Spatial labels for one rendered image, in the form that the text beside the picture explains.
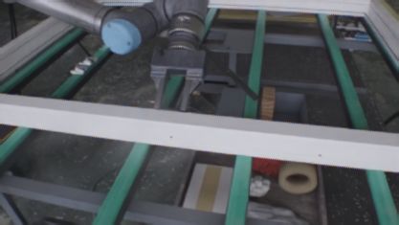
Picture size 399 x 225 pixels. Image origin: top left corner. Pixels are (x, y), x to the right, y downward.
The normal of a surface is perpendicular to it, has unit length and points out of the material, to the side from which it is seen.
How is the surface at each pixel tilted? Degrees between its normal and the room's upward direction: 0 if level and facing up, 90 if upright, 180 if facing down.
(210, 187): 0
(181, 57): 35
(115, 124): 90
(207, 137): 90
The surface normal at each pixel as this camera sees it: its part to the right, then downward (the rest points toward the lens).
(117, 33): -0.40, 0.56
